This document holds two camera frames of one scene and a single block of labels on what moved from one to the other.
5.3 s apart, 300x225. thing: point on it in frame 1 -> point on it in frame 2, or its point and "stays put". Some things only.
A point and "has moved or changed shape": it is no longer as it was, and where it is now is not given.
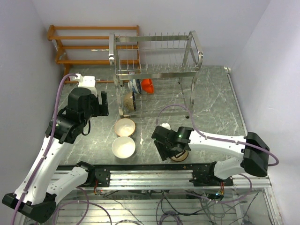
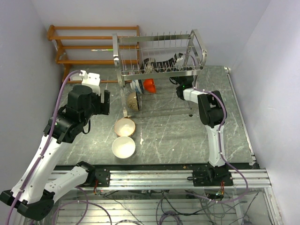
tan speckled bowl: (129, 102) has moved or changed shape
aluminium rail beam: (150, 179) stays put
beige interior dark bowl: (181, 156) -> (148, 66)
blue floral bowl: (132, 85) has moved or changed shape
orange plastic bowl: (147, 85) has moved or changed shape
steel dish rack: (155, 73) stays put
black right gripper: (159, 141) -> (174, 60)
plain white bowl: (123, 146) stays put
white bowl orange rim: (124, 127) stays put
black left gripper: (103, 104) stays put
